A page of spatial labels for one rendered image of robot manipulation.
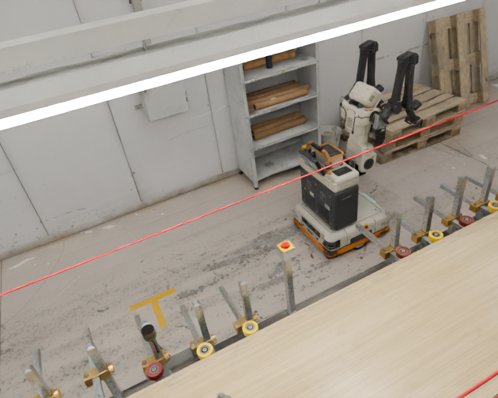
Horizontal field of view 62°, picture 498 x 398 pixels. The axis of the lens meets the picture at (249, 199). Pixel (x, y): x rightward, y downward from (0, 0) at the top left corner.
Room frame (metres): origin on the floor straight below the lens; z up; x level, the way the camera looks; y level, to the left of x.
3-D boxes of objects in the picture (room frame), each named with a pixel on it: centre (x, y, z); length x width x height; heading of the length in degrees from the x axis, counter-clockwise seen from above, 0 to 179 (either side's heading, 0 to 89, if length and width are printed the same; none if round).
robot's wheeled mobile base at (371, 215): (2.98, -0.81, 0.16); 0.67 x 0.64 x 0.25; 111
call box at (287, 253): (1.55, -0.15, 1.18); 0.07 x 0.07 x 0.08; 22
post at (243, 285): (1.46, 0.09, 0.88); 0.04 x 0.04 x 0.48; 22
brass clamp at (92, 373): (1.17, 0.81, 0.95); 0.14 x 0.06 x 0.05; 112
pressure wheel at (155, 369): (1.18, 0.57, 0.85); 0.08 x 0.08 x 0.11
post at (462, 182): (2.01, -1.30, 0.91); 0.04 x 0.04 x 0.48; 22
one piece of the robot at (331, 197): (2.94, -0.73, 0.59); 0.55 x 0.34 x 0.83; 21
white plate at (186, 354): (1.31, 0.54, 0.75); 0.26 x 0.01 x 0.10; 112
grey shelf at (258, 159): (4.25, -0.43, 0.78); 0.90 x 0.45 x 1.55; 112
